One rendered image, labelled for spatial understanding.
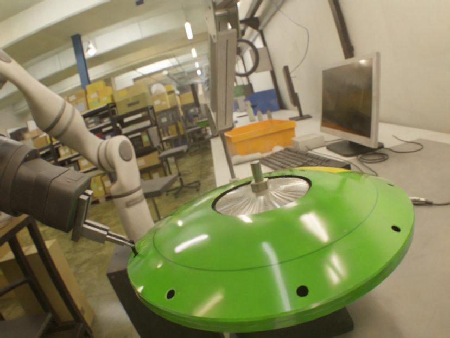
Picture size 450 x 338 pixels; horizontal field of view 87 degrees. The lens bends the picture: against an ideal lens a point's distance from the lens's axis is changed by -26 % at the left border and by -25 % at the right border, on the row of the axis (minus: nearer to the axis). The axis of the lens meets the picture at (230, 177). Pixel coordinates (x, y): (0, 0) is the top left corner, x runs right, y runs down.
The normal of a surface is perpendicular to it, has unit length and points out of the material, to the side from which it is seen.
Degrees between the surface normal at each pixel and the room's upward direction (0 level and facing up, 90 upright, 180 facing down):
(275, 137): 94
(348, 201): 14
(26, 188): 97
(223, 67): 136
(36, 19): 90
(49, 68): 90
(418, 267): 0
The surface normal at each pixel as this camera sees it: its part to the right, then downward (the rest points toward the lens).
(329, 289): -0.15, -0.77
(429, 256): -0.25, -0.94
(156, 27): 0.07, 0.23
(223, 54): 0.36, 0.80
